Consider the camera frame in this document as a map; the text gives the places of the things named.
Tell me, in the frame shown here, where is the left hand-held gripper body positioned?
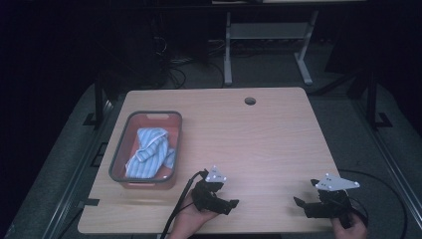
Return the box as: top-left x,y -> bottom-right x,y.
191,165 -> 229,212

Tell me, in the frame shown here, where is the white metal stand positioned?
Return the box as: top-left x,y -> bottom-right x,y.
223,9 -> 320,87

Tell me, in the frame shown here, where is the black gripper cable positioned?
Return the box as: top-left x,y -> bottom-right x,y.
159,169 -> 209,239
337,168 -> 409,239

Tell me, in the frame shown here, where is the blue striped towel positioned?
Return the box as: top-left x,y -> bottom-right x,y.
124,126 -> 176,180

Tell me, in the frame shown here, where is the black metal post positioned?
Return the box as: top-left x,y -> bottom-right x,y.
346,71 -> 394,129
83,71 -> 115,127

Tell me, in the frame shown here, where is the red basket with grey rim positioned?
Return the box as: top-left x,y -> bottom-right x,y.
107,110 -> 184,191

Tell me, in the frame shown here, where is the person's left hand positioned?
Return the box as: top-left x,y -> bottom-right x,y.
168,191 -> 221,239

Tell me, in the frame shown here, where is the person's right hand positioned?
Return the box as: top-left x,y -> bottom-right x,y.
330,212 -> 369,239

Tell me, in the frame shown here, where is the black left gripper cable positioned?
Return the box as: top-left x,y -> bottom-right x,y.
159,169 -> 209,239

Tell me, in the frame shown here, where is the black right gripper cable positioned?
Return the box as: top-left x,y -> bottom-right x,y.
337,168 -> 409,239

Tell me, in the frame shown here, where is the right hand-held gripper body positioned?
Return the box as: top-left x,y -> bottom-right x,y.
305,172 -> 361,221

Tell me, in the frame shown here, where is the tangle of black floor cables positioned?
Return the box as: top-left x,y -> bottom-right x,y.
150,33 -> 230,90

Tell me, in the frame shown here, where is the grey metal rail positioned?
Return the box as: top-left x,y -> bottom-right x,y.
349,96 -> 422,230
41,96 -> 127,239

